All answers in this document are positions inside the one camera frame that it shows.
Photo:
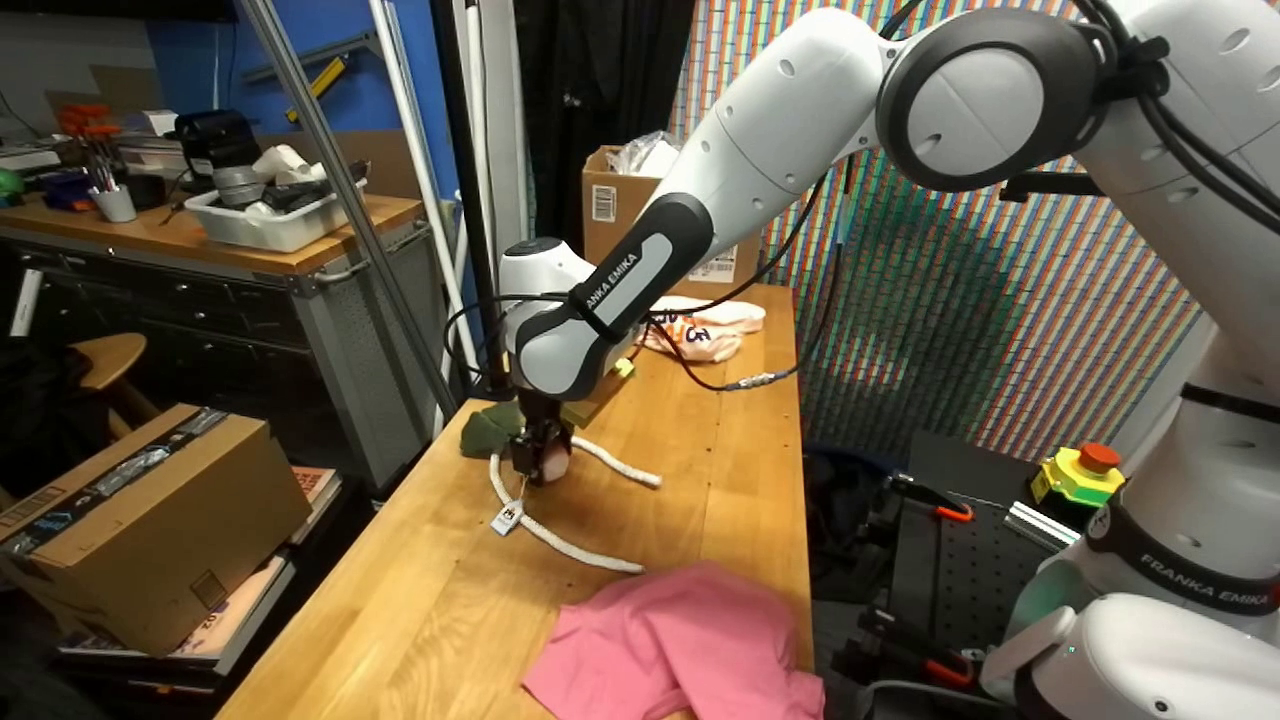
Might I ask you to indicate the silver aluminium bar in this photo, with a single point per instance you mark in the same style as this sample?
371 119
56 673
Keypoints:
1040 525

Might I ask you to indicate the small white tag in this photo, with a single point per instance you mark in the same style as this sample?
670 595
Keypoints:
507 518

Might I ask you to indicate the white plastic bin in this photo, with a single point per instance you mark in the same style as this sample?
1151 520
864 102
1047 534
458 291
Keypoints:
270 225

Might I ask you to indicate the dark green cloth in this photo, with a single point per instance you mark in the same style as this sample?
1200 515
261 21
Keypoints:
487 430

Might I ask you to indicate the black curtain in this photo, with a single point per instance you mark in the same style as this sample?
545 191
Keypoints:
600 80

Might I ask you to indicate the wooden block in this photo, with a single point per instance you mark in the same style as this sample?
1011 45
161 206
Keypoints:
595 398

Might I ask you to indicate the pink cloth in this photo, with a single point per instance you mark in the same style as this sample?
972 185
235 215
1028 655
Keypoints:
680 640

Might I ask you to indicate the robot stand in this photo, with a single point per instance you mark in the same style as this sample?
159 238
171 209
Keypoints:
950 580

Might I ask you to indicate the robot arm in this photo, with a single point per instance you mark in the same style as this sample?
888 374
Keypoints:
780 120

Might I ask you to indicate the grey workbench with drawers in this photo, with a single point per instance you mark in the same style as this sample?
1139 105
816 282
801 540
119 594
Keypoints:
250 300

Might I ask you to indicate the white printed cloth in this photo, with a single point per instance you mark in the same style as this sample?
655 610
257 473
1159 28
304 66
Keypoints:
715 325

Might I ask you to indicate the white cup of pens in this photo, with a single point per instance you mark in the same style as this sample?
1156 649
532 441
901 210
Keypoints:
115 203

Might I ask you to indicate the yellow spirit level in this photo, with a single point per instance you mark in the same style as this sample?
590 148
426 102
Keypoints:
318 88

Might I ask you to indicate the multicoloured patterned backdrop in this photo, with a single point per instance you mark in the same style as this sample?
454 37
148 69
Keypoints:
950 300

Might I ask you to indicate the clear plastic bag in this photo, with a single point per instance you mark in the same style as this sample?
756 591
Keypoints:
640 155

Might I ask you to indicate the wooden stool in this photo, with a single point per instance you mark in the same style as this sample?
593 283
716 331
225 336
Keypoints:
110 360

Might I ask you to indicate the black device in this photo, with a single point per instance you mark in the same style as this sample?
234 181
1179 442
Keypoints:
215 140

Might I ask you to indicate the open cardboard box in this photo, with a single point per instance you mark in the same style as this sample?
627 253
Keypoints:
612 210

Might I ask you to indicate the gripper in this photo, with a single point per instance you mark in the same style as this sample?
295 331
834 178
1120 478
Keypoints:
541 415

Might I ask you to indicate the small pink soft toy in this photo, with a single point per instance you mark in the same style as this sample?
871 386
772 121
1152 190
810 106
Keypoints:
558 462

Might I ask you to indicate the silver metal pole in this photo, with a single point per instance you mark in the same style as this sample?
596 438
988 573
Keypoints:
340 180

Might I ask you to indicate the taped cardboard box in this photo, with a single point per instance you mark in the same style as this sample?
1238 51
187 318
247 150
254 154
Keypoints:
150 520

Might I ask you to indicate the yellow emergency stop button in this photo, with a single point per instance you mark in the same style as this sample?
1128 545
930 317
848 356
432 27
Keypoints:
1080 475

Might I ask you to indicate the white pole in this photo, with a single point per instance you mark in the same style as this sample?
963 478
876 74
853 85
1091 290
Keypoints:
420 170

